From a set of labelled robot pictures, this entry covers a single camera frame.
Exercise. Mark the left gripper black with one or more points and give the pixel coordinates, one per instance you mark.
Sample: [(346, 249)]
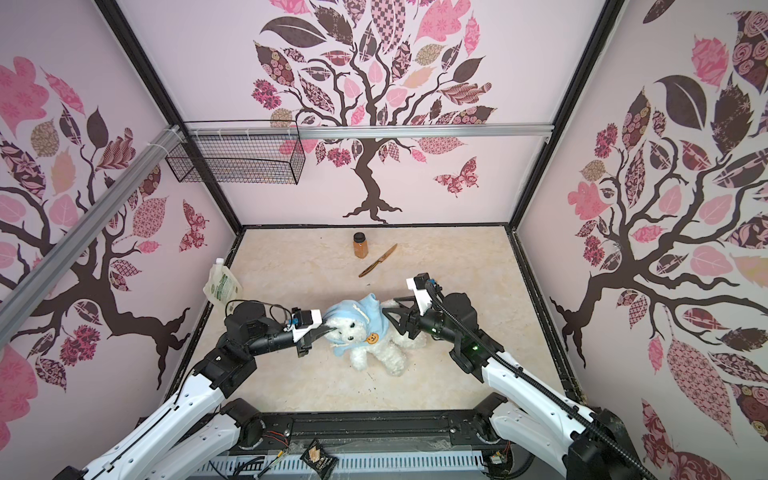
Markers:
[(304, 345)]

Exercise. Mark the black wire basket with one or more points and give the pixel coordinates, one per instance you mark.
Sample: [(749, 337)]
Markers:
[(239, 152)]

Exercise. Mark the left aluminium rail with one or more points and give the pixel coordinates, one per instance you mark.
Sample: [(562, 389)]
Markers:
[(22, 301)]

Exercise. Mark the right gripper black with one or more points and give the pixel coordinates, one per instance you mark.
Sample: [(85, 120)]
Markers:
[(411, 316)]

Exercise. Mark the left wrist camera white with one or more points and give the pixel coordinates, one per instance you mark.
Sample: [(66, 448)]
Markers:
[(305, 319)]

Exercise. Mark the rear aluminium rail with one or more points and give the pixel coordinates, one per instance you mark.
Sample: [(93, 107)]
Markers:
[(380, 132)]

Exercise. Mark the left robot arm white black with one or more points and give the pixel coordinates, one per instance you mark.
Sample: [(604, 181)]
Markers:
[(210, 382)]

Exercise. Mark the white slotted cable duct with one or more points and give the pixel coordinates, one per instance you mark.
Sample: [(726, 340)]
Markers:
[(348, 464)]

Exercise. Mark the aluminium rail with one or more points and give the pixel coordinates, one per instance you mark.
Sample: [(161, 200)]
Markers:
[(22, 301), (380, 132)]

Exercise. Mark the amber spice jar black lid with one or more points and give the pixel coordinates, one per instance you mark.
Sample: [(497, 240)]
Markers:
[(360, 246)]

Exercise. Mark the white teddy bear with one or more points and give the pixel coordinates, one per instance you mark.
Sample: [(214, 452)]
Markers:
[(391, 355)]

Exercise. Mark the light blue bear hoodie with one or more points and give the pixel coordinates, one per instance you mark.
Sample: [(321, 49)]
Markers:
[(359, 324)]

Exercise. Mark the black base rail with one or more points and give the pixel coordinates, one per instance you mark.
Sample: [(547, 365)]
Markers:
[(429, 430)]

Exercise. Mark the small black brown packet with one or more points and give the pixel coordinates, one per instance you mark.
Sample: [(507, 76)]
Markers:
[(319, 460)]

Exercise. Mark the wooden knife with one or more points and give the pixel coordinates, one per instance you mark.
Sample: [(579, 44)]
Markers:
[(378, 261)]

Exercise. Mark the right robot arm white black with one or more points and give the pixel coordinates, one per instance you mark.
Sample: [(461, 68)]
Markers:
[(575, 440)]

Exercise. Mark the white green refill pouch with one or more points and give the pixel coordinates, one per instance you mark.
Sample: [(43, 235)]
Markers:
[(222, 288)]

